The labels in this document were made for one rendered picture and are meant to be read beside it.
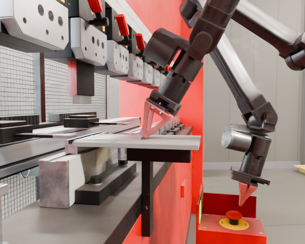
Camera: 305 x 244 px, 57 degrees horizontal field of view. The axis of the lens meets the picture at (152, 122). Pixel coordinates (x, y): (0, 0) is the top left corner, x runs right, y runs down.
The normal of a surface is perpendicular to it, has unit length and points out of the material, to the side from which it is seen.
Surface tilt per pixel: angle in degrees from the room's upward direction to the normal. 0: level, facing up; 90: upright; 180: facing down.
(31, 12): 90
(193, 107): 90
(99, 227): 0
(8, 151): 90
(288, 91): 90
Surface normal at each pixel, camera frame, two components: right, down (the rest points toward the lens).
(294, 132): 0.07, 0.06
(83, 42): 0.98, 0.01
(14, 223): 0.00, -1.00
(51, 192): -0.19, 0.06
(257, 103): 0.18, -0.14
